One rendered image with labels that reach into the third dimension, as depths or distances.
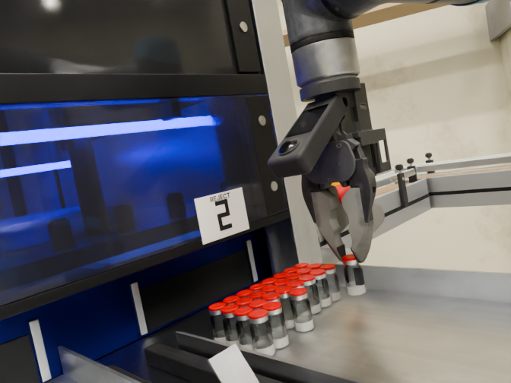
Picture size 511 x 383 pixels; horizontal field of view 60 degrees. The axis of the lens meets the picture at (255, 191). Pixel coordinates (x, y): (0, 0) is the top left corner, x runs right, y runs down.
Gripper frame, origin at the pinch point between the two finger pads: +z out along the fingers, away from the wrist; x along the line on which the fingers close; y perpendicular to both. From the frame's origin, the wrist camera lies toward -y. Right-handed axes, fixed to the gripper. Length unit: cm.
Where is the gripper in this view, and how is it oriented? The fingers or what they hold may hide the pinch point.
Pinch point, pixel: (347, 253)
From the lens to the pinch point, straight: 53.6
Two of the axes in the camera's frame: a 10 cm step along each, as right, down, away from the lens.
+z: 1.8, 9.8, 0.8
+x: -7.0, 0.7, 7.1
